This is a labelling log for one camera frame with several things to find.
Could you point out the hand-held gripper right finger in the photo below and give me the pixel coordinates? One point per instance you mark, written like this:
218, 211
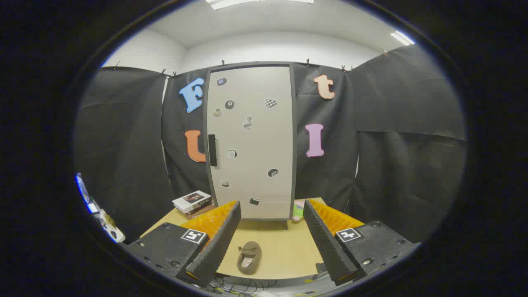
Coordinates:
324, 243

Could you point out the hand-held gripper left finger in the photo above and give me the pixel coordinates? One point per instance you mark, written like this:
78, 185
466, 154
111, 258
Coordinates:
222, 243

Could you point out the brown fuzzy slipper shoe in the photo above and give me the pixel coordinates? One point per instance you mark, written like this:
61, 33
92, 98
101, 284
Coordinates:
249, 264

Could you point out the grey shoe cabinet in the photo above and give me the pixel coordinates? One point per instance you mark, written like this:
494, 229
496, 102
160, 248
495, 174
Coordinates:
294, 144

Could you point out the brown book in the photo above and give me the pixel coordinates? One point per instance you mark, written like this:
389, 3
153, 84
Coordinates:
202, 212

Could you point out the pink and green small object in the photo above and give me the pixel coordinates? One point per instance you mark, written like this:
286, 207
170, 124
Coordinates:
298, 210

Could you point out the white printed package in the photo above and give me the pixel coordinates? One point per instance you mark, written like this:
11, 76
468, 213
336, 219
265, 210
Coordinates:
111, 229

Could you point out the black backdrop cloth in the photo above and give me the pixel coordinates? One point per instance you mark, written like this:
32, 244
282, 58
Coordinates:
123, 144

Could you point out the blue and white object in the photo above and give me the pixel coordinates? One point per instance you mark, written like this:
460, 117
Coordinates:
84, 194

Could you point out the small ceiling light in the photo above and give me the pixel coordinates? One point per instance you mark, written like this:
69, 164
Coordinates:
402, 38

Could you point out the long ceiling light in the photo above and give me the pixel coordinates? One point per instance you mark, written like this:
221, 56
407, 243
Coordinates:
255, 2

